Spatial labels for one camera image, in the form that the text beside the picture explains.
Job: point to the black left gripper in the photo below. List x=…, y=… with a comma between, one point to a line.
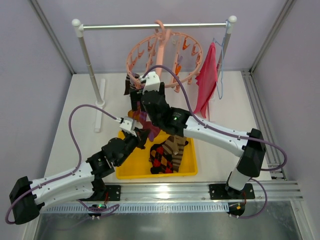
x=141, y=137

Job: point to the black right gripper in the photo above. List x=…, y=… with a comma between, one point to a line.
x=136, y=95

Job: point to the purple yellow patterned sock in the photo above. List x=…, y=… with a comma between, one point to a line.
x=141, y=117

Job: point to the dark brown sock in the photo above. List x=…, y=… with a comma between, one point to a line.
x=130, y=85

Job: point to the beige brown striped sock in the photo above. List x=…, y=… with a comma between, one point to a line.
x=174, y=147

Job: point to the red yellow argyle sock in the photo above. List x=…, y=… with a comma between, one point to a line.
x=161, y=161

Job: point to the pink round clip hanger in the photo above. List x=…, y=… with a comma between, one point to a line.
x=181, y=45

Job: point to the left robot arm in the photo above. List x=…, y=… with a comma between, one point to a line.
x=84, y=182

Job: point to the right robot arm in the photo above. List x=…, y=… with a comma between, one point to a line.
x=248, y=146

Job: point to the yellow plastic bin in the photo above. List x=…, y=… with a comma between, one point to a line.
x=138, y=166

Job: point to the orange clothes clip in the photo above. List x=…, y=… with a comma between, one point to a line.
x=177, y=69

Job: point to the white metal drying rack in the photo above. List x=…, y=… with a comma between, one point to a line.
x=92, y=70

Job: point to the pink towel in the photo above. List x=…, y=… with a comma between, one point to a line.
x=206, y=81

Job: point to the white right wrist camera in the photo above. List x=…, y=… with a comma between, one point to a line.
x=151, y=82

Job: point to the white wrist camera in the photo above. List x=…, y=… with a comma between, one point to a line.
x=151, y=82
x=128, y=125

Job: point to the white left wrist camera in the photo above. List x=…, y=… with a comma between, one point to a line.
x=128, y=125

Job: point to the blue wire hanger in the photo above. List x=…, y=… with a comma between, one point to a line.
x=220, y=63

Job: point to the aluminium mounting rail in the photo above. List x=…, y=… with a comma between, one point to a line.
x=194, y=196

